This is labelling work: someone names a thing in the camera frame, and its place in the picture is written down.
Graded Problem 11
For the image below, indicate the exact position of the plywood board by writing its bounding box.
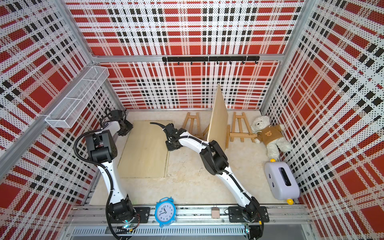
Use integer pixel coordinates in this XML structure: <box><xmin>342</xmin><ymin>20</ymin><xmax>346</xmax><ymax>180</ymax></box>
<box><xmin>118</xmin><ymin>121</ymin><xmax>169</xmax><ymax>179</ymax></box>
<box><xmin>207</xmin><ymin>85</ymin><xmax>228</xmax><ymax>151</ymax></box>

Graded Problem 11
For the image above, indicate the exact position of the wooden easel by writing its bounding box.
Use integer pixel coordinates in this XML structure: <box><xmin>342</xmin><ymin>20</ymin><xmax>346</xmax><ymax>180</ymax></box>
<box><xmin>182</xmin><ymin>112</ymin><xmax>204</xmax><ymax>139</ymax></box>
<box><xmin>229</xmin><ymin>112</ymin><xmax>256</xmax><ymax>143</ymax></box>
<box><xmin>202</xmin><ymin>125</ymin><xmax>230</xmax><ymax>150</ymax></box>

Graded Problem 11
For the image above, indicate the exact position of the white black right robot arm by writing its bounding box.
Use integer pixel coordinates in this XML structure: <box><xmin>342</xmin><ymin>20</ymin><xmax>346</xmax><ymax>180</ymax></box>
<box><xmin>157</xmin><ymin>123</ymin><xmax>264</xmax><ymax>225</ymax></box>

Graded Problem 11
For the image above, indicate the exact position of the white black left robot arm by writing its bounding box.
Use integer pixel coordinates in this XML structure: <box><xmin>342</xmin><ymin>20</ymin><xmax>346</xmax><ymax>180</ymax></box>
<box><xmin>73</xmin><ymin>108</ymin><xmax>136</xmax><ymax>223</ymax></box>

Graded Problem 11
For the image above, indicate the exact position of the blue alarm clock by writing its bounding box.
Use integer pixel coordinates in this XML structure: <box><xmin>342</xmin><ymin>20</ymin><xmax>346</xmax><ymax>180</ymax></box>
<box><xmin>155</xmin><ymin>197</ymin><xmax>177</xmax><ymax>228</ymax></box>

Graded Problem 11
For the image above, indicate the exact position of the white teddy bear brown hoodie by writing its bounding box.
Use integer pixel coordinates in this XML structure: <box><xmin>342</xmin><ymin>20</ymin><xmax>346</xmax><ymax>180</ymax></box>
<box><xmin>251</xmin><ymin>116</ymin><xmax>293</xmax><ymax>160</ymax></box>

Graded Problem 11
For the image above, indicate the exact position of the lavender toy toaster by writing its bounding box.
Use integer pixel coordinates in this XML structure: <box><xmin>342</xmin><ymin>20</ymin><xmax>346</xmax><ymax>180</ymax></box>
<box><xmin>264</xmin><ymin>162</ymin><xmax>300</xmax><ymax>201</ymax></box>

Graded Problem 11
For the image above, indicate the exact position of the white wire mesh basket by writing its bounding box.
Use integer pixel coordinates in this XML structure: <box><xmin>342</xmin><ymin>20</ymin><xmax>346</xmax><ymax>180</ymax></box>
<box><xmin>45</xmin><ymin>66</ymin><xmax>109</xmax><ymax>129</ymax></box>

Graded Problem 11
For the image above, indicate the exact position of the small beige box on rail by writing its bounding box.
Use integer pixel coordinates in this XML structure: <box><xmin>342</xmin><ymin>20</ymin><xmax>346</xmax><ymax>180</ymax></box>
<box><xmin>211</xmin><ymin>207</ymin><xmax>220</xmax><ymax>219</ymax></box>

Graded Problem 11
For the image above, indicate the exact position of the black hook rail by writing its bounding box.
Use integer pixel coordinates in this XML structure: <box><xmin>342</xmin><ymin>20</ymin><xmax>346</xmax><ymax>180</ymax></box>
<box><xmin>162</xmin><ymin>56</ymin><xmax>261</xmax><ymax>64</ymax></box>

